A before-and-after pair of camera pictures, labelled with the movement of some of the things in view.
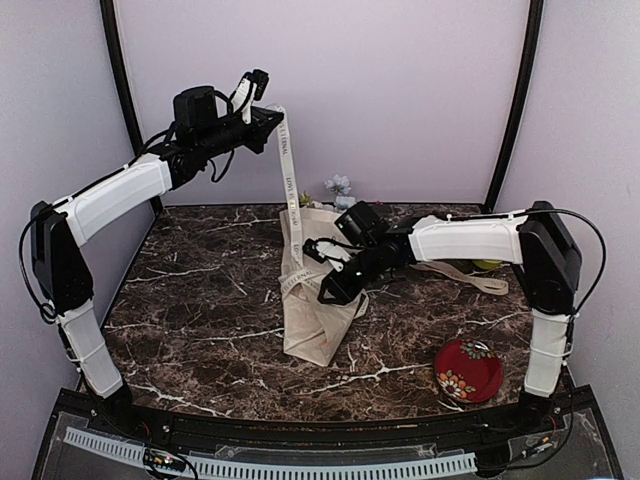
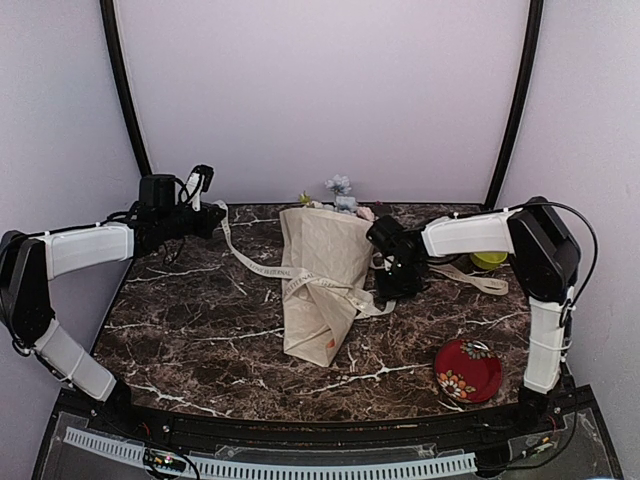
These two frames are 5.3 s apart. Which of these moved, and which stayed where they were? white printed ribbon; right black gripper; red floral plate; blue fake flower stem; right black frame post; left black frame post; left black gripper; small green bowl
Moved: left black gripper; white printed ribbon; right black gripper
Stayed: blue fake flower stem; right black frame post; left black frame post; red floral plate; small green bowl
